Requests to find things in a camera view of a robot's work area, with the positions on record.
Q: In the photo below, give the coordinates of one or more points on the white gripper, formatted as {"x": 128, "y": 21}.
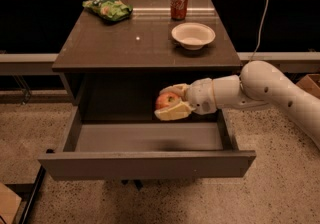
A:
{"x": 200, "y": 96}

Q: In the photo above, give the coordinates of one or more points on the red apple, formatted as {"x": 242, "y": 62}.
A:
{"x": 165, "y": 100}

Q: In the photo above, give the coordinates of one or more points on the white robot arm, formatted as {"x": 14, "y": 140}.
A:
{"x": 258, "y": 85}

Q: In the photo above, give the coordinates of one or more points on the open grey top drawer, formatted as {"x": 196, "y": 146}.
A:
{"x": 98, "y": 147}

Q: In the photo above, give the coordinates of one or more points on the white paper bowl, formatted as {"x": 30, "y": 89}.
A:
{"x": 193, "y": 36}

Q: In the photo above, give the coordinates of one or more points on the dark grey cabinet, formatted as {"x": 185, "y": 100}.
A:
{"x": 114, "y": 72}

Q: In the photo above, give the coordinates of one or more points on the red cola can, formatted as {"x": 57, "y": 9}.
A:
{"x": 178, "y": 9}

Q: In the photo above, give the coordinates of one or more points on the green chip bag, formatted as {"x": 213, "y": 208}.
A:
{"x": 110, "y": 10}

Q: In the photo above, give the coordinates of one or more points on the cardboard box right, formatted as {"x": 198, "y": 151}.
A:
{"x": 311, "y": 84}

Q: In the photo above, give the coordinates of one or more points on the cardboard box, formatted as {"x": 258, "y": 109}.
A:
{"x": 311, "y": 84}
{"x": 9, "y": 204}

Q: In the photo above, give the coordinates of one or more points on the cardboard box bottom left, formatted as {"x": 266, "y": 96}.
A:
{"x": 9, "y": 204}

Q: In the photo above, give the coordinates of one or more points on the black floor rail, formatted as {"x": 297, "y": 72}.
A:
{"x": 28, "y": 192}

